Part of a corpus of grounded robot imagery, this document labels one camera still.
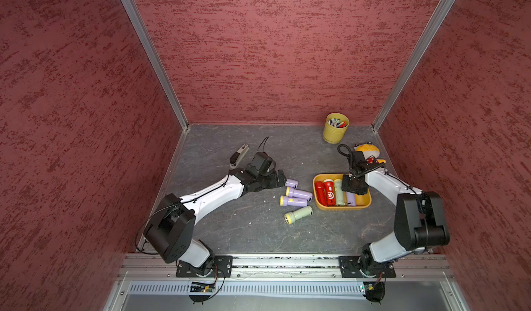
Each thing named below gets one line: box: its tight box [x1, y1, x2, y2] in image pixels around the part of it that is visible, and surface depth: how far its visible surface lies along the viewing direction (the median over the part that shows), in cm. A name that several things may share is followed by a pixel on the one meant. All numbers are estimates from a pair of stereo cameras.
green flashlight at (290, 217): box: [284, 205, 314, 225], surface depth 87 cm
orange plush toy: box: [354, 140, 387, 164], surface depth 103 cm
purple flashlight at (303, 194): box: [285, 186, 314, 202], surface depth 92 cm
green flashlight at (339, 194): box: [334, 178, 346, 206], surface depth 91 cm
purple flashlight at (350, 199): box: [345, 191, 358, 207], surface depth 91 cm
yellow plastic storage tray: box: [312, 173, 372, 211], surface depth 91 cm
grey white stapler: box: [229, 143, 250, 170], surface depth 103 cm
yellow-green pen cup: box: [322, 112, 350, 145], surface depth 108 cm
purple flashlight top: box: [284, 178, 299, 190], surface depth 96 cm
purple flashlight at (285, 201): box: [279, 195, 309, 207], surface depth 89 cm
